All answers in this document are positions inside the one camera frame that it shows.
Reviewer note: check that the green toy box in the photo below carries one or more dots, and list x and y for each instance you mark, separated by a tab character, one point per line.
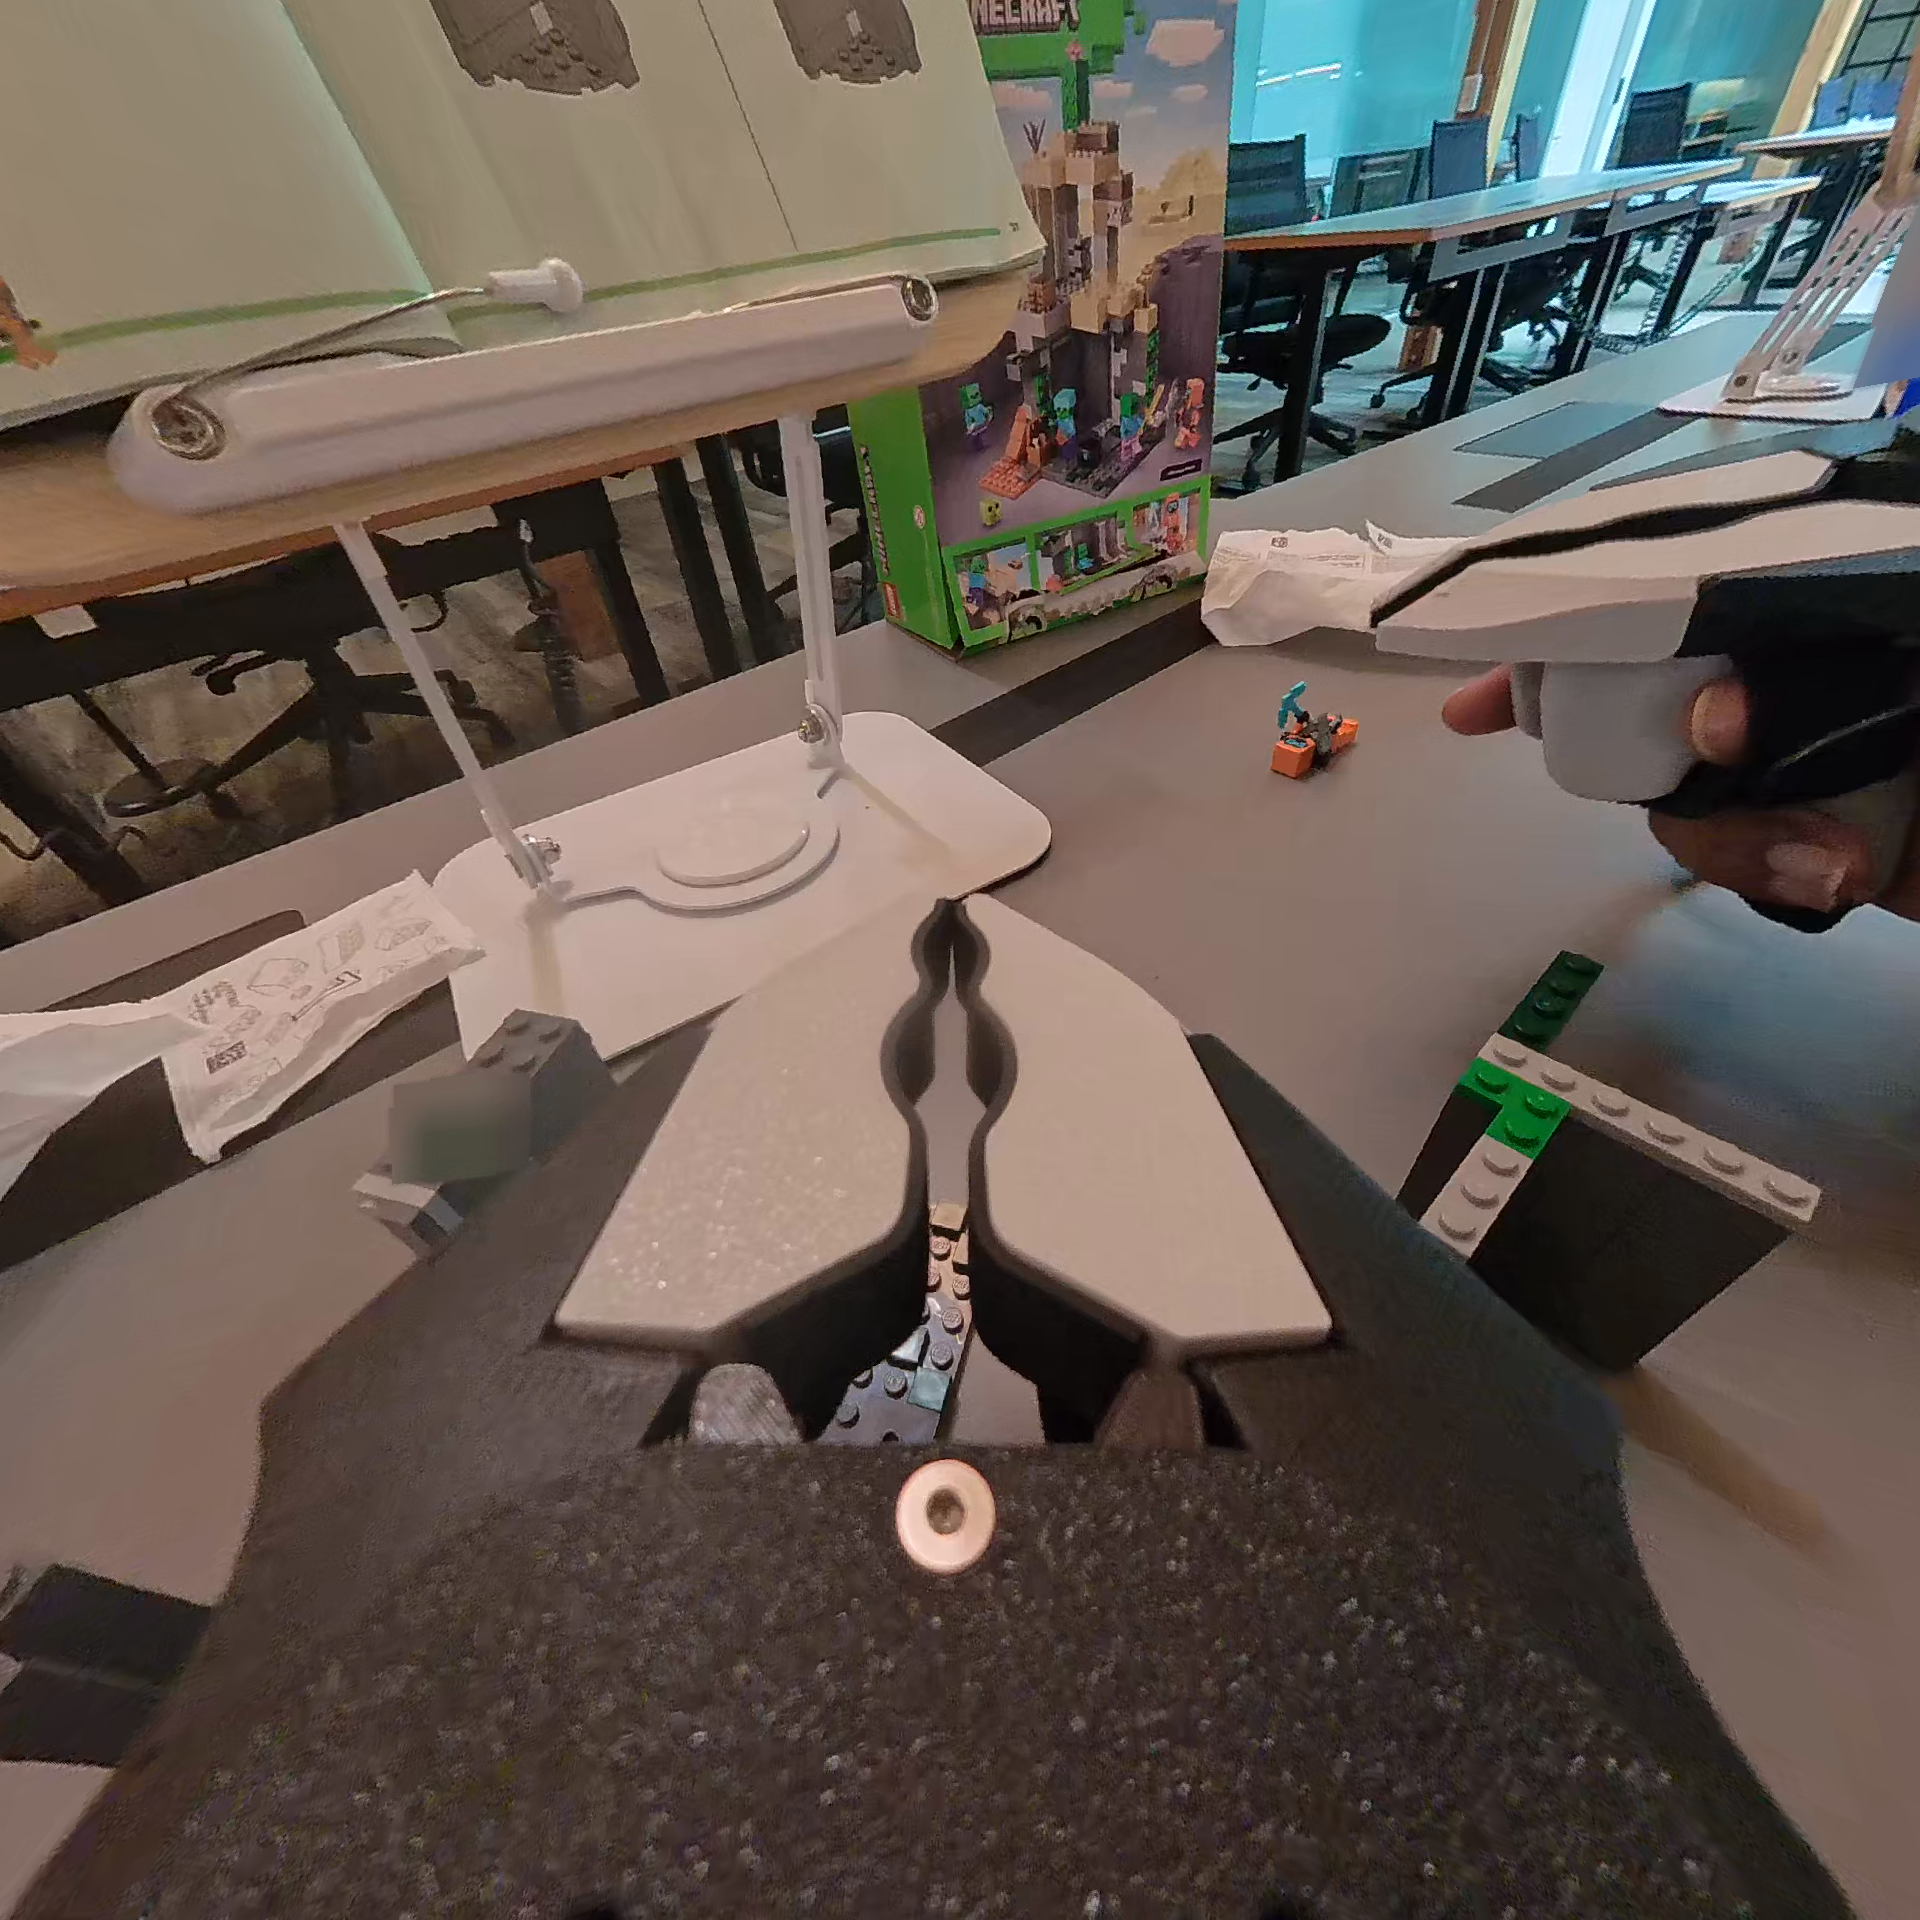
1079	450

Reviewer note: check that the dark green plate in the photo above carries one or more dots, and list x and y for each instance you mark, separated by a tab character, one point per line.
1552	1002

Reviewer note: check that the long wooden table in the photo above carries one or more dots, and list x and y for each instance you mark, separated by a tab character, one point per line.
1785	148
1499	201

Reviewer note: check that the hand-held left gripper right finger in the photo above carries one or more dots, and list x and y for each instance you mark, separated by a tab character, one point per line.
1155	1185

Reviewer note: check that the white perforated stand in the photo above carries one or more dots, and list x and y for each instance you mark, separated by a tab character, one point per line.
1846	270

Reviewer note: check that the white paper bag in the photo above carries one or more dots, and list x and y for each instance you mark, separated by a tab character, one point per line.
75	1078
1306	586

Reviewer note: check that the long light grey plate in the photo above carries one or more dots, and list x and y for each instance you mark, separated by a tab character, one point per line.
1695	1148

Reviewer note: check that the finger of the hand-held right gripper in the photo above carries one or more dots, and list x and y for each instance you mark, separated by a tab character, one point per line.
1588	614
1650	509

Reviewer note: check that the grey brick build on baseplate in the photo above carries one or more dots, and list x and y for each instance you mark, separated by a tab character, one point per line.
562	1058

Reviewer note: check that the orange brick mini build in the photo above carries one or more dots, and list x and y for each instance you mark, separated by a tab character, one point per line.
1299	750

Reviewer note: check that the open instruction booklet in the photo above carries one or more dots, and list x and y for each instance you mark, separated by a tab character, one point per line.
224	148

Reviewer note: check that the dark grey cross wall piece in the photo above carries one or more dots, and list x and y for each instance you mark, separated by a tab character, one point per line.
1622	1259

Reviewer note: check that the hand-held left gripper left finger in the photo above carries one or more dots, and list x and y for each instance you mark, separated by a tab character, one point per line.
750	1185

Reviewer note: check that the short light grey plate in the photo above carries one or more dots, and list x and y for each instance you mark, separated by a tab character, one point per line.
1478	1194

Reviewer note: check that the person's right hand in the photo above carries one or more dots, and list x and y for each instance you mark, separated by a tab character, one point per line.
1816	878

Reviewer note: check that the white printed paper sheet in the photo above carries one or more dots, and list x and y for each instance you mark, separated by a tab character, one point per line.
345	973

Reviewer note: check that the black office chair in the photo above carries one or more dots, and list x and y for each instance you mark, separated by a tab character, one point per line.
330	691
1464	148
1289	346

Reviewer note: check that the small green corner plate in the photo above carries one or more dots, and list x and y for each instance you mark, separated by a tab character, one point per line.
1523	1102

